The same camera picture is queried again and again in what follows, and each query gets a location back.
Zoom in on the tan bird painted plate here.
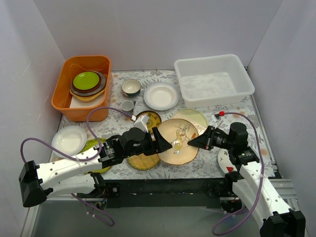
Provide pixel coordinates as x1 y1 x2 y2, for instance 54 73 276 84
158 118 199 165

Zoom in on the white watermelon pattern plate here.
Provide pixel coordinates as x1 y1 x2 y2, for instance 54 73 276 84
217 149 237 174

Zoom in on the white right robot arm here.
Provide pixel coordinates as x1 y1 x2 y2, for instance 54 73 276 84
188 122 306 237

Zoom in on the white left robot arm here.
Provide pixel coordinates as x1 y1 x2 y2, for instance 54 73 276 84
18 127 172 207

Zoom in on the white plastic bin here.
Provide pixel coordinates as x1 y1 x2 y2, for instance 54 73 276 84
174 54 255 108

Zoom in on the orange plastic bin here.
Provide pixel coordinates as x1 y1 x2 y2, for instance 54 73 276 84
51 55 113 122

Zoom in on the round bamboo woven tray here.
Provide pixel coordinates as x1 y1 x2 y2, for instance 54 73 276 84
127 154 160 170

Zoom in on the cream green glazed plate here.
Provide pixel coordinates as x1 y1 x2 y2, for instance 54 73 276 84
171 109 208 135

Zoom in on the yellow black patterned plate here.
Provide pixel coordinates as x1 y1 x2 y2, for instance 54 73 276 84
136 110 162 134

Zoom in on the grey ceramic mug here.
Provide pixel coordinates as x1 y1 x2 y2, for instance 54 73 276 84
120 100 136 113

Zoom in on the floral patterned table mat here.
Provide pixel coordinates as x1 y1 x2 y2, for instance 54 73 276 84
46 70 276 181

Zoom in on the lime green dotted plate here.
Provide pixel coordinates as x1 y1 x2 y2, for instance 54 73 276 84
81 139 110 173

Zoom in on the white deep plate blue rim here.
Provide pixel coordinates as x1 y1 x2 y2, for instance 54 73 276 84
144 82 180 111

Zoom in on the dark teal ceramic bowl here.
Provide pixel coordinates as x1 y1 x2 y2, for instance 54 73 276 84
121 79 141 98

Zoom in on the white deep plate left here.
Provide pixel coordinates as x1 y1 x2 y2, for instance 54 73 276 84
51 125 87 156

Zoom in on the dark brown plate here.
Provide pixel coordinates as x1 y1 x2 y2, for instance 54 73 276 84
71 72 103 94

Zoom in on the yellow woven basket plate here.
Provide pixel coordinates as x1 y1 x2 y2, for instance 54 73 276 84
69 89 105 102

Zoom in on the white square plate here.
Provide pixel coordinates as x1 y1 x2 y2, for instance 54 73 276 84
69 95 103 108

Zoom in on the lime green small plate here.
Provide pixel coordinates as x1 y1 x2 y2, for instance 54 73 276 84
73 71 100 91

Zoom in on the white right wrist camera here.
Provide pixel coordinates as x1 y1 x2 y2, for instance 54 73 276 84
211 114 222 128

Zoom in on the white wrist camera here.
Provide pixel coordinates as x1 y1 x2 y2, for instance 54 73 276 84
131 115 149 133
211 114 222 128

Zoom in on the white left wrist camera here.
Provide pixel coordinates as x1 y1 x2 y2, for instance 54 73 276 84
131 115 149 133

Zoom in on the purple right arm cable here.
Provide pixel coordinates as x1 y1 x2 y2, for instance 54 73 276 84
212 112 265 236

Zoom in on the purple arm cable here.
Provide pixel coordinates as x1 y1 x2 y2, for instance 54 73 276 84
212 112 265 236
20 107 135 227

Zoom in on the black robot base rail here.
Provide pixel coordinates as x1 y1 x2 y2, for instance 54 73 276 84
76 176 247 209

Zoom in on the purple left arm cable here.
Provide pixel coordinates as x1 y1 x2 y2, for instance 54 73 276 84
20 107 135 227

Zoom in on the aluminium frame rail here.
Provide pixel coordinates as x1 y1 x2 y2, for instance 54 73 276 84
29 179 297 202

